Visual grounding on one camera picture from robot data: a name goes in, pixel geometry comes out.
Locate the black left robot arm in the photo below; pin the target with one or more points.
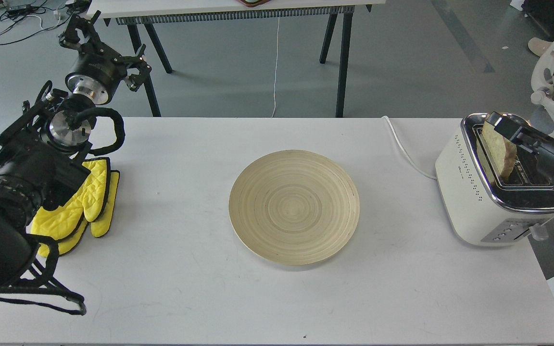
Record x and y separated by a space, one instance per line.
42 154

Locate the round wooden plate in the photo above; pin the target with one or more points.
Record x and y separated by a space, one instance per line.
294 207

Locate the yellow oven mitt top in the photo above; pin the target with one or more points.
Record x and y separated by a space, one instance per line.
87 204

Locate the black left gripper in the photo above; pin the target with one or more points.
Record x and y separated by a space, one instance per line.
97 73

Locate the yellow oven mitt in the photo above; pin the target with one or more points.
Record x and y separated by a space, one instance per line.
97 228
87 204

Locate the slice of toast bread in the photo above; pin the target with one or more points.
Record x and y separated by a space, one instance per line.
502 152

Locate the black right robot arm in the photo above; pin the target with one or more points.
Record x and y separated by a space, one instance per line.
530 139

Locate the yellow oven mitt bottom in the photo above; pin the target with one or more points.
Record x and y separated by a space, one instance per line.
97 228

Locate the white background table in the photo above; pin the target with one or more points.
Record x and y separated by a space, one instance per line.
148 13

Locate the cream white toaster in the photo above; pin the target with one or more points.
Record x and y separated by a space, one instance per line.
484 208

